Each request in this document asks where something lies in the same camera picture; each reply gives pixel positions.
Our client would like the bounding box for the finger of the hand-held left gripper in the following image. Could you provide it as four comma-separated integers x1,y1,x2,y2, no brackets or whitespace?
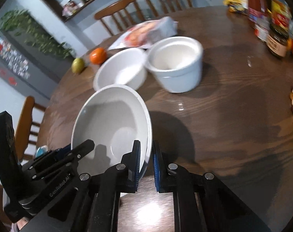
32,139,95,180
35,146,72,166

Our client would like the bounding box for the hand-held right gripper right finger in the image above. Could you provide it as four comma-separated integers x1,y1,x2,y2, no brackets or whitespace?
153,141,274,232

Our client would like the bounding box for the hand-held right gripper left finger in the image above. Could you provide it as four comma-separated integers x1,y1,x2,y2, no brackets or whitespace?
23,140,141,232

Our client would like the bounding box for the wide shallow white bowl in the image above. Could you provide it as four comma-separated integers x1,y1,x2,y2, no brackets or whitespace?
71,84,153,197

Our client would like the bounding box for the medium white bowl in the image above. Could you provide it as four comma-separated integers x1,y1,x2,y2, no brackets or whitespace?
93,48,147,91

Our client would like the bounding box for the deep white bowl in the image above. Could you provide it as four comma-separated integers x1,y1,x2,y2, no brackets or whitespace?
146,36,204,93

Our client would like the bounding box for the green pear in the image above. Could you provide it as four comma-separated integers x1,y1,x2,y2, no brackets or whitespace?
72,57,85,74

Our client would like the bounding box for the grey refrigerator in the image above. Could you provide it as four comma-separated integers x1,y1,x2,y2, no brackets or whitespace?
0,28,65,99

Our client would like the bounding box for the orange fruit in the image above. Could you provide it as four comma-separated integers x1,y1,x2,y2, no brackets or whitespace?
89,48,107,65

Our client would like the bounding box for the leafy green plant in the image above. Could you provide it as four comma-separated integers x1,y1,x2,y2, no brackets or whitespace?
0,10,75,59

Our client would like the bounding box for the white snack packet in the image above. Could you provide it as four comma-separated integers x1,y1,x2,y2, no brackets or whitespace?
108,16,178,52

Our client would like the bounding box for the dark wooden shelf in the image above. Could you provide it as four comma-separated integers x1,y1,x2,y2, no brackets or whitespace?
23,0,130,23

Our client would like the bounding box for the yellow snack packet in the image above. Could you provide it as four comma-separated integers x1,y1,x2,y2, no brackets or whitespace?
223,0,249,14

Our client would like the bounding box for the group of sauce bottles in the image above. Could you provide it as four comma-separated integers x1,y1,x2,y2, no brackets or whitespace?
247,0,293,65

